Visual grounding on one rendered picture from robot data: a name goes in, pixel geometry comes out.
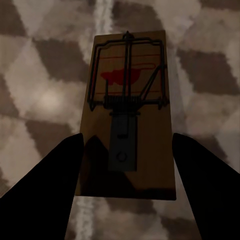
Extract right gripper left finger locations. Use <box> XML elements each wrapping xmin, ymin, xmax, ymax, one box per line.
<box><xmin>0</xmin><ymin>133</ymin><xmax>85</xmax><ymax>240</ymax></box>

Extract mousetrap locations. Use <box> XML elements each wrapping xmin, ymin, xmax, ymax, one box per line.
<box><xmin>74</xmin><ymin>30</ymin><xmax>177</xmax><ymax>201</ymax></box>

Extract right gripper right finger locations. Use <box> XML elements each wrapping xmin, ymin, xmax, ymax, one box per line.
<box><xmin>172</xmin><ymin>133</ymin><xmax>240</xmax><ymax>240</ymax></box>

